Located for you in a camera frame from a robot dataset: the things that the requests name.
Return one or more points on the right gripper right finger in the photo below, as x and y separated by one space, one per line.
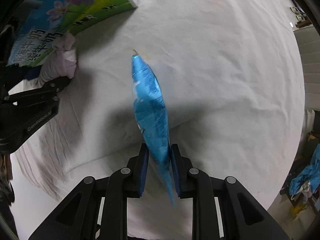
221 201

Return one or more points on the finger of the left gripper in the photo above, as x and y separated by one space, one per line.
41 98

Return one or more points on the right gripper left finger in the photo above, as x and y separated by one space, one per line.
97 208

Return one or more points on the lavender soft cloth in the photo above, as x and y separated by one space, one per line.
61 62

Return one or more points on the light blue snack pouch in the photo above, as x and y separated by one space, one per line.
152 118

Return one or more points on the printed cardboard box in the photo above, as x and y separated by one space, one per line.
27 36

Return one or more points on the blue clothes pile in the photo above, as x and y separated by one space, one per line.
307 181

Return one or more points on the white table cloth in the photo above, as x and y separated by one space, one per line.
232 81

